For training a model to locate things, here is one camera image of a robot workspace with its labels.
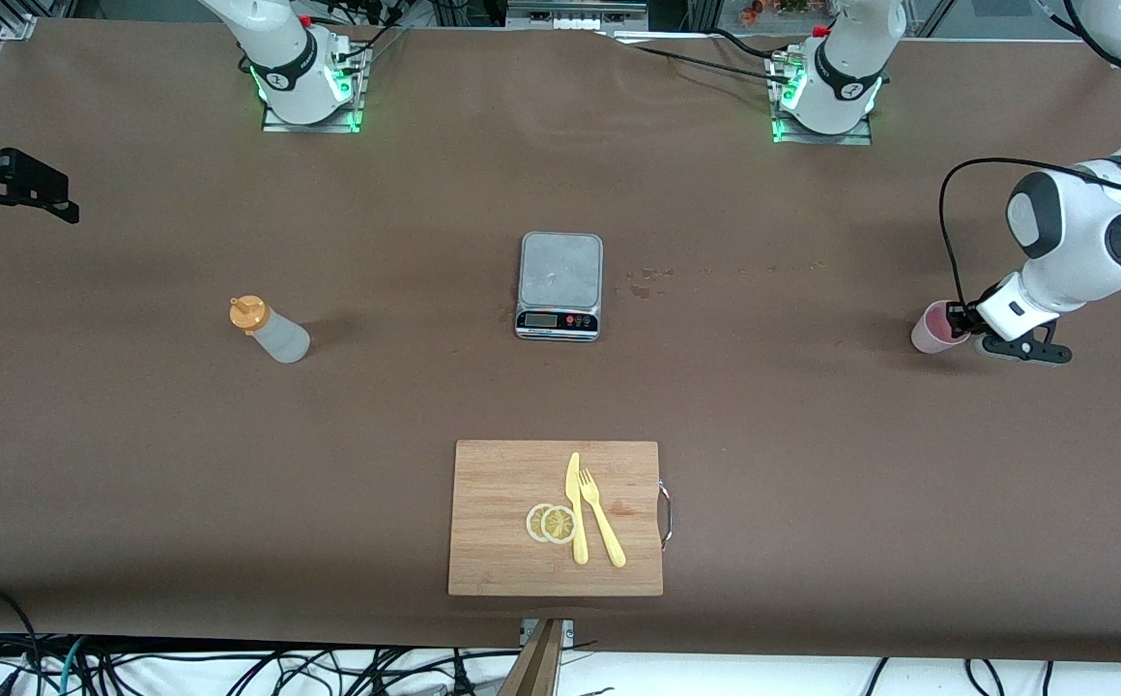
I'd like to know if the clear sauce bottle orange cap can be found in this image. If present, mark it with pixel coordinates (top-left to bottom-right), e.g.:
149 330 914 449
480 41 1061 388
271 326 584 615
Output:
229 295 311 364

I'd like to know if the teal floor cable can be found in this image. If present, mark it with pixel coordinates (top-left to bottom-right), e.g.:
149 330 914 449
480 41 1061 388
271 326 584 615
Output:
56 636 88 695

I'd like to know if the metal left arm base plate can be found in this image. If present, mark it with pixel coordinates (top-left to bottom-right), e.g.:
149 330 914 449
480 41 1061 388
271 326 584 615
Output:
771 53 874 146

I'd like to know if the wooden cutting board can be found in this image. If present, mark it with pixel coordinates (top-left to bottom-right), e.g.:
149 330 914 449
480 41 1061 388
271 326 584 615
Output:
447 440 673 597

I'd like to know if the aluminium frame profile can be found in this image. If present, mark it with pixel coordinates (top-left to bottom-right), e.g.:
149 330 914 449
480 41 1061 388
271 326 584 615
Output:
0 0 40 40

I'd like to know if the wooden beam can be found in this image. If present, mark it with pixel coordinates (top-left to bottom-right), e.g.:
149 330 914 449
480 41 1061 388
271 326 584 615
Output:
498 619 566 696

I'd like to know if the pink plastic cup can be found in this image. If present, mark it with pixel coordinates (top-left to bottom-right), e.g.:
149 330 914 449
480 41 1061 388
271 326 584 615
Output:
911 301 969 355

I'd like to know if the yellow plastic fork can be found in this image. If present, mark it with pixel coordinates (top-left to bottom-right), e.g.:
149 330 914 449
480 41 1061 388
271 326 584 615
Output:
578 468 627 569

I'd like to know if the black cable at base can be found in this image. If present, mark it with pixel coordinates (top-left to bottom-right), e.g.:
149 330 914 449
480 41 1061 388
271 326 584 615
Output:
336 17 409 61

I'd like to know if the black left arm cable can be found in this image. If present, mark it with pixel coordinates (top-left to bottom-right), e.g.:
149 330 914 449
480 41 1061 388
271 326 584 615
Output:
939 158 1121 312

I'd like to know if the silver digital kitchen scale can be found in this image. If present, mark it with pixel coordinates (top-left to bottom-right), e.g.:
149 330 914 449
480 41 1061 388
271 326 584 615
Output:
515 231 604 342

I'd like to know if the yellow plastic knife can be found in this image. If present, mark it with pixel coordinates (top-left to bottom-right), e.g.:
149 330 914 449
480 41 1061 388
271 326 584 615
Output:
565 451 590 566

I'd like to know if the black cable on table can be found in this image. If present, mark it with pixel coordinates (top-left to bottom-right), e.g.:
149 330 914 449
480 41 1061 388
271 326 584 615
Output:
599 29 795 86

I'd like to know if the small metal bracket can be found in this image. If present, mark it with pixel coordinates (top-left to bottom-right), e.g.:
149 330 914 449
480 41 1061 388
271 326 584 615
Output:
520 619 576 647

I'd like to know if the brown paper table cover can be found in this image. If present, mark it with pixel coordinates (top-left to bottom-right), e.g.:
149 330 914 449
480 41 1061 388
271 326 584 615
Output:
0 17 1121 664

